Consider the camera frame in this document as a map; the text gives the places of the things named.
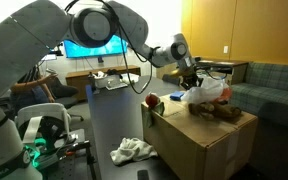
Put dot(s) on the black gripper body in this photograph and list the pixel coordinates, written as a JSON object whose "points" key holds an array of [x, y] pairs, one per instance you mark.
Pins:
{"points": [[189, 79]]}

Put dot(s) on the white plastic bag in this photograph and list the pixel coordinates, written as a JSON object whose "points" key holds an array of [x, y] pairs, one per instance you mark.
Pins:
{"points": [[210, 90]]}

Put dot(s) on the brown plush toy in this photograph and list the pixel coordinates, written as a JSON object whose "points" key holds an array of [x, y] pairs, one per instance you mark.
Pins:
{"points": [[211, 110]]}

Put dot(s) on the dark grey eraser block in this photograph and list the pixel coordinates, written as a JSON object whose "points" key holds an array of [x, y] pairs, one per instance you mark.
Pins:
{"points": [[142, 175]]}

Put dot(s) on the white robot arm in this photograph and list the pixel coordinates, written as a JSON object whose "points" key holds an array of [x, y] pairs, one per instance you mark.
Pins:
{"points": [[30, 33]]}

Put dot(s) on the large cardboard box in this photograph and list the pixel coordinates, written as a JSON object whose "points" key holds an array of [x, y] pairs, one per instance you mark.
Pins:
{"points": [[196, 148]]}

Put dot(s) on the blue sponge cloth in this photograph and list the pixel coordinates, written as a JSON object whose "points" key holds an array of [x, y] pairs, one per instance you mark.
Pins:
{"points": [[176, 95]]}

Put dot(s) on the wooden cabinet shelf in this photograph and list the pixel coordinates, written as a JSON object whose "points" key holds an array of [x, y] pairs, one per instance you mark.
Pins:
{"points": [[232, 72]]}

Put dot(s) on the red apple toy with leaves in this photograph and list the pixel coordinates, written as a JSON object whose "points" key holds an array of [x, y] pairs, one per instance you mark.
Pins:
{"points": [[154, 104]]}

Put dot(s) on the green plaid sofa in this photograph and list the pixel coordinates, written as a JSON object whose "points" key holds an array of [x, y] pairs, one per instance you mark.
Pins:
{"points": [[264, 92]]}

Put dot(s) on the white crumpled cloth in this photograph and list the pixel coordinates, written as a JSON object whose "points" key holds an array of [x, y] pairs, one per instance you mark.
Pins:
{"points": [[132, 149]]}

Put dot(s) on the seated person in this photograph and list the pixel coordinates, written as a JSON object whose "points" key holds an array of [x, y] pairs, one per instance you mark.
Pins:
{"points": [[31, 89]]}

